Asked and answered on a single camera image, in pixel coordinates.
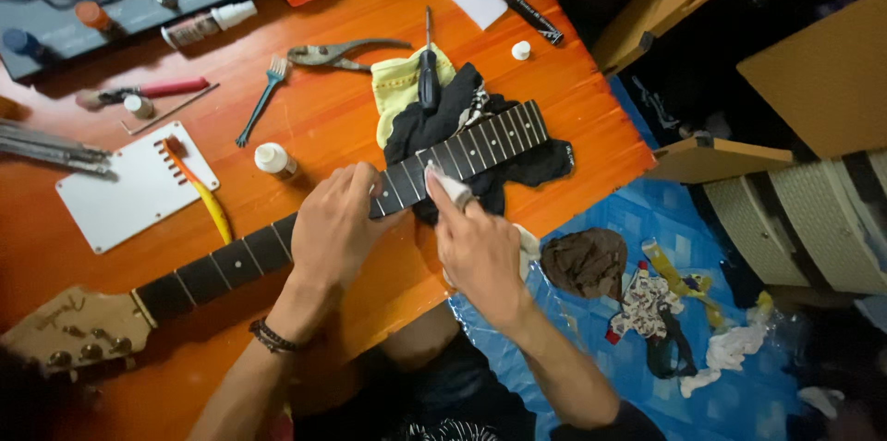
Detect person's left hand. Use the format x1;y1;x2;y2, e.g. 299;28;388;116
290;162;411;291

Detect person's right hand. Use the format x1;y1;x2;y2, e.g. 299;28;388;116
424;164;536;332

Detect white polishing cloth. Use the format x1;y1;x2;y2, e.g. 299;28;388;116
423;163;543;290

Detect guitar neck with dark fretboard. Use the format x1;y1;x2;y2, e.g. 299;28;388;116
0;99;550;381

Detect small white bottle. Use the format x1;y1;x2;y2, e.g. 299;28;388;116
254;142;301;181

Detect yellow cloth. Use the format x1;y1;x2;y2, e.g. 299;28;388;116
370;44;458;150

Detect black cloth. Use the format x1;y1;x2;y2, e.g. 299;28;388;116
383;63;576;227

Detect grey metal pliers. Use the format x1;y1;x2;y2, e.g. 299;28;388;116
287;37;414;73

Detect orange and yellow toothbrush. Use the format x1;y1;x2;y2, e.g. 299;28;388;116
160;135;234;247

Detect person's leg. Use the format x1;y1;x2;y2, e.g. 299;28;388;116
374;300;487;387

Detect metal hex key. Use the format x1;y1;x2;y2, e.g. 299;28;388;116
120;82;221;137

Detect white card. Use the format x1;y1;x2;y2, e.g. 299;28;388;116
445;0;510;32

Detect white capped glue bottle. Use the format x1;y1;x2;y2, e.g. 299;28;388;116
160;0;259;50

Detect white guitar back plate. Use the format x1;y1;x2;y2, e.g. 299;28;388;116
55;120;221;255

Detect black marker pen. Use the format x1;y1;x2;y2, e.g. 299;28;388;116
498;0;565;47

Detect brown cloth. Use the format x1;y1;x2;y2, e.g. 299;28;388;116
540;227;629;302

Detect small white capped vial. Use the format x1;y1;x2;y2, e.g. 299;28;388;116
122;94;155;121

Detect grey electronic device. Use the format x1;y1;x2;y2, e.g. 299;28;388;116
0;0;292;82

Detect patterned cloth scrap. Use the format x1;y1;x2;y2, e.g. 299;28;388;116
604;260;687;345

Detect bundle of metal strips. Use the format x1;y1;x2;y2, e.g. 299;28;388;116
0;117;113;176

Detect yellow cloth strip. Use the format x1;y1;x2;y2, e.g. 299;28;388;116
640;238;729;328

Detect orange capped bottle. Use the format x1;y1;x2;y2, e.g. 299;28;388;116
74;0;114;32

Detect blue plastic sheet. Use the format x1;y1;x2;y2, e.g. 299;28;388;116
448;74;806;441

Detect small wooden shelf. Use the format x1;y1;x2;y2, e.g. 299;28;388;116
644;135;795;185

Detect blue capped bottle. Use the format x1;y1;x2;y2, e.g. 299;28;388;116
1;27;44;59

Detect white rag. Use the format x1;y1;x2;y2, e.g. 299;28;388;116
678;319;771;399

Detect wicker drawer unit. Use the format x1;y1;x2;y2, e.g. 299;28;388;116
703;149;887;296

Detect wooden board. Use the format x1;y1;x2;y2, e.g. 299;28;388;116
736;0;887;160

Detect black handled screwdriver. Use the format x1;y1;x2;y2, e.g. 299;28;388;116
417;5;443;114

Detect blue handled fork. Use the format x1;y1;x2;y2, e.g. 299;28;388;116
235;56;290;149

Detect dark beaded bracelet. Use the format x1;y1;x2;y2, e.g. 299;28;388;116
249;315;301;355

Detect pink handled tool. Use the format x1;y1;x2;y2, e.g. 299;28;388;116
75;77;211;111

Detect black strap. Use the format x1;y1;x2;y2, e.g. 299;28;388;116
646;308;699;380

